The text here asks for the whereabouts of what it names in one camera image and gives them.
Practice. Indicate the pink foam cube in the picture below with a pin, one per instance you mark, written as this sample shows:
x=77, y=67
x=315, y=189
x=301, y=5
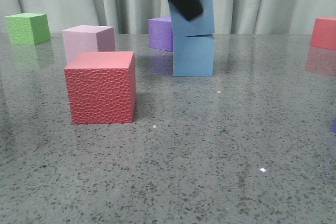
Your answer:
x=87, y=38

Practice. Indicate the blue foam cube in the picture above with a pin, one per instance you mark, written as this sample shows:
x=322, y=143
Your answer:
x=201, y=25
x=193, y=56

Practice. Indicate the light purple foam cube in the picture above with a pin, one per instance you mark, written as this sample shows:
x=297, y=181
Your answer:
x=334, y=126

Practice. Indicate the dark purple foam cube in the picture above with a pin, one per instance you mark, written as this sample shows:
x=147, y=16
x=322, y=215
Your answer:
x=161, y=33

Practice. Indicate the far red foam cube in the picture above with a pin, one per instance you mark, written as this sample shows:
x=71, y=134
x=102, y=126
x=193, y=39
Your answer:
x=323, y=34

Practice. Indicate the green foam cube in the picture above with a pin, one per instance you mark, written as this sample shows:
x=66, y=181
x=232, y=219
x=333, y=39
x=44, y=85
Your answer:
x=28, y=28

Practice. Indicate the grey curtain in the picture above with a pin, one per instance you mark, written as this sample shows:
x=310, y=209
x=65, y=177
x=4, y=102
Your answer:
x=131, y=16

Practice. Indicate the large red foam cube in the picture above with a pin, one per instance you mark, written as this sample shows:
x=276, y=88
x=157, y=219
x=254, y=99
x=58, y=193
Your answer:
x=102, y=87

